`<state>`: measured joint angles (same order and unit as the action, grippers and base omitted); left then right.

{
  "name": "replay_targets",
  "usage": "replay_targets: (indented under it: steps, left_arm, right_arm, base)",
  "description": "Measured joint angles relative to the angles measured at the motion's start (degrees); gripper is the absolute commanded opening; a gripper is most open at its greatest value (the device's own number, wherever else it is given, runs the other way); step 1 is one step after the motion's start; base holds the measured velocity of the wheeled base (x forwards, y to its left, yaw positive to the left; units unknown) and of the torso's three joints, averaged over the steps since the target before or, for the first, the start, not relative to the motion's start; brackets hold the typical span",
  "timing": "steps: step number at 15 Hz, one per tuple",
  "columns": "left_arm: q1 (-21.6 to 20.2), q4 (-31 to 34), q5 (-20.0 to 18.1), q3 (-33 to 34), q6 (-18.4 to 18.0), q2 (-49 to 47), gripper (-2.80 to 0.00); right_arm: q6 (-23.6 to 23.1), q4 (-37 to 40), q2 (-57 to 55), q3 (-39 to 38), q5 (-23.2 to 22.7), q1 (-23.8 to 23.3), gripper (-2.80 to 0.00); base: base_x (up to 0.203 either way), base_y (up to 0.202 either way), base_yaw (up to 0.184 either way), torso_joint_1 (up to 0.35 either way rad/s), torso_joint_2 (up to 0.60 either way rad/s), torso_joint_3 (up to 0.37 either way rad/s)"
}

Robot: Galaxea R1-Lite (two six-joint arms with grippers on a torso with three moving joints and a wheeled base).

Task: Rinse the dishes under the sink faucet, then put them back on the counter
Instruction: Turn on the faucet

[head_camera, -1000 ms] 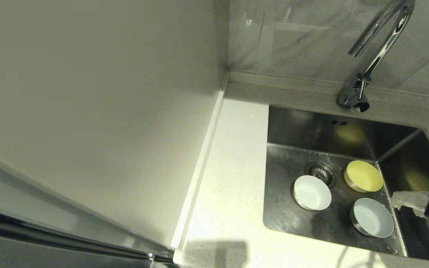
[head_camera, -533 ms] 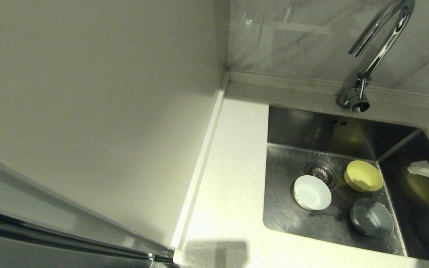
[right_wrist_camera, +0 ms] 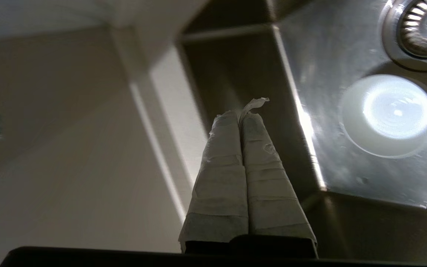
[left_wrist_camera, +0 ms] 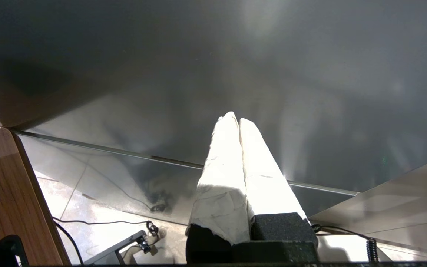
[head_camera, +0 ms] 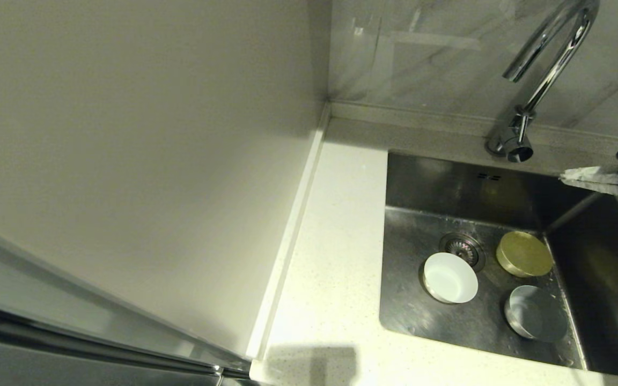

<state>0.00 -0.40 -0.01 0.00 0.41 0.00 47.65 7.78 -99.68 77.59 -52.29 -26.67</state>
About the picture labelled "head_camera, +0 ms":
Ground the white cabinet side panel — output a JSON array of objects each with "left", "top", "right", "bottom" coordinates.
[{"left": 0, "top": 0, "right": 332, "bottom": 370}]

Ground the chrome gooseneck faucet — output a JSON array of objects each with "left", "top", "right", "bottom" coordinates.
[{"left": 485, "top": 0, "right": 601, "bottom": 163}]

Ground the white bowl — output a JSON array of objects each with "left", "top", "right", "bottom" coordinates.
[{"left": 422, "top": 252, "right": 479, "bottom": 305}]

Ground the stainless steel sink basin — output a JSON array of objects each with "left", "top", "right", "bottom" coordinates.
[{"left": 379, "top": 150, "right": 618, "bottom": 380}]

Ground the yellow bowl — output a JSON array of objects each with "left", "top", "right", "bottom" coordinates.
[{"left": 496, "top": 231, "right": 554, "bottom": 278}]

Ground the stainless steel appliance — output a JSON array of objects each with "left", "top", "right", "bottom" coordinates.
[{"left": 0, "top": 303, "right": 251, "bottom": 386}]

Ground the pale blue bowl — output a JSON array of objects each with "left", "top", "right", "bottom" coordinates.
[{"left": 504, "top": 285, "right": 569, "bottom": 343}]

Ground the round metal drain strainer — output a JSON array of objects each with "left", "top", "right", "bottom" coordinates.
[{"left": 438, "top": 232, "right": 486, "bottom": 271}]

